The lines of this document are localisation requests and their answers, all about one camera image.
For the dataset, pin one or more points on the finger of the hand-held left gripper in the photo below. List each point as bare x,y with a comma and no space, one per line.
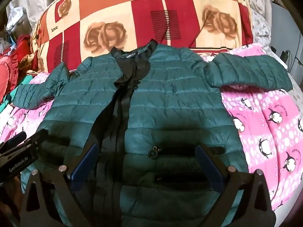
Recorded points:
13,140
39,137

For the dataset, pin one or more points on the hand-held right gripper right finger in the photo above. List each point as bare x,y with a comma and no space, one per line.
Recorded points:
209,167

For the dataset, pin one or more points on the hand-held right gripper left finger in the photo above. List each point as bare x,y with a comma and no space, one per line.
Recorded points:
85,160

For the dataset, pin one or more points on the teal puffer jacket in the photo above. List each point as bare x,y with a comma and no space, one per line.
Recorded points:
165,94

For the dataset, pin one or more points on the green cloth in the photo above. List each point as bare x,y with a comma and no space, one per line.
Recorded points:
23,80

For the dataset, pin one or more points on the red ruffled cushion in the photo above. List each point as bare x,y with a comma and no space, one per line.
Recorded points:
9,71

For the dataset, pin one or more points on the pink penguin blanket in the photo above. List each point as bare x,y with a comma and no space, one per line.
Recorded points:
260,113

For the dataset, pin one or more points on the grey floral bed sheet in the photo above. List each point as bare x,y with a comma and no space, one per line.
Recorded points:
260,26

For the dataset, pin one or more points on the red checkered rose quilt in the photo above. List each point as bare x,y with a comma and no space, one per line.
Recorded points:
142,9

